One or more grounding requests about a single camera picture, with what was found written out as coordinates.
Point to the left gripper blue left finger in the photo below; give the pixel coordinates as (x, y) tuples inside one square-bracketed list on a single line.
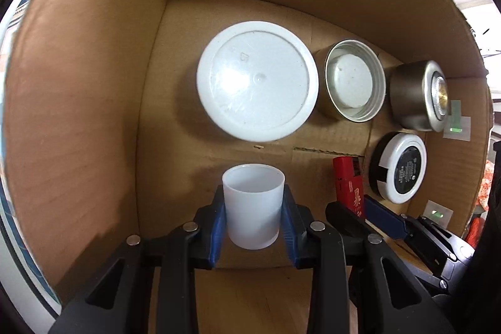
[(218, 225)]

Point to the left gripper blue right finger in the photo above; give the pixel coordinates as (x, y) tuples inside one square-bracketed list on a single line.
[(291, 227)]

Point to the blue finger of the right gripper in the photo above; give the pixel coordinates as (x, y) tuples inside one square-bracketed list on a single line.
[(384, 219)]

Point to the small white plastic cup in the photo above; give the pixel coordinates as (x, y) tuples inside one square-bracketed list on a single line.
[(253, 197)]

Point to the red rectangular box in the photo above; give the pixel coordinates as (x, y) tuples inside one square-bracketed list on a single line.
[(349, 184)]

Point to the black white round jar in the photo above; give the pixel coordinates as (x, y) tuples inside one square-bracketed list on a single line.
[(397, 166)]

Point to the silver round puck light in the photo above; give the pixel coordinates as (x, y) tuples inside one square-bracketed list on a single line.
[(418, 96)]

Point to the large white round jar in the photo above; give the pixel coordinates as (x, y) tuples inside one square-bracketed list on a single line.
[(257, 81)]

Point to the gold rimmed tin lid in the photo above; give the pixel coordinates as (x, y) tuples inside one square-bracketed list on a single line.
[(352, 82)]

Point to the open cardboard box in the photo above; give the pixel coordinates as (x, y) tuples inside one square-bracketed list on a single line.
[(110, 164)]

